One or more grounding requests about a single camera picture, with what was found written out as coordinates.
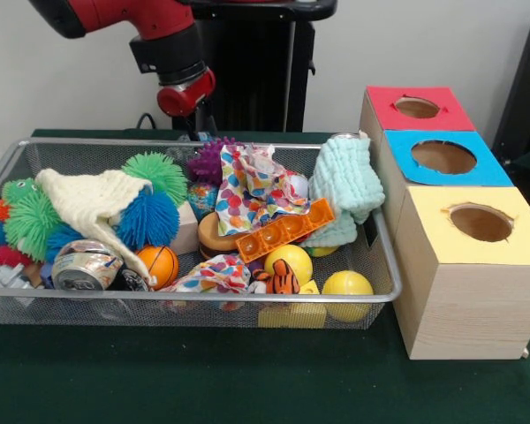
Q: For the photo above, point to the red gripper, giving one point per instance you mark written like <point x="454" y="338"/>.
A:
<point x="183" y="99"/>

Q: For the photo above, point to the purple spiky rubber toy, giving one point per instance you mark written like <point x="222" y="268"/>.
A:
<point x="205" y="161"/>

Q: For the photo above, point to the colourful dotted cloth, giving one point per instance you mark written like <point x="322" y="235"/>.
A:
<point x="252" y="194"/>

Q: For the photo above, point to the cream knitted cloth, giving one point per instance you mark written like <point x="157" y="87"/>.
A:
<point x="84" y="199"/>

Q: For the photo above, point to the light blue knitted cloth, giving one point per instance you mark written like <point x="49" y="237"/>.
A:
<point x="344" y="176"/>

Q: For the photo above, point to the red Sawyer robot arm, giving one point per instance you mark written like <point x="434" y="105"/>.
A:
<point x="159" y="26"/>

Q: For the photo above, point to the wooden box with three holes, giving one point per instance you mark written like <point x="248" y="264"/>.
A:
<point x="468" y="305"/>

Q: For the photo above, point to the green spiky rubber ball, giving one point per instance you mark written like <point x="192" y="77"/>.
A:
<point x="156" y="170"/>

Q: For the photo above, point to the blue spiky rubber ball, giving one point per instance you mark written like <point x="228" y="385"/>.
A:
<point x="148" y="218"/>

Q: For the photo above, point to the orange toy building brick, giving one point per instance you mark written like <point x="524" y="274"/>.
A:
<point x="287" y="229"/>

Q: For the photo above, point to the yellow ball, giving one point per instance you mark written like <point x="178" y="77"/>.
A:
<point x="346" y="287"/>
<point x="291" y="258"/>

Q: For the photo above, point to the green spiky caterpillar toy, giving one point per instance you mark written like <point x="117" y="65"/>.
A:
<point x="28" y="216"/>

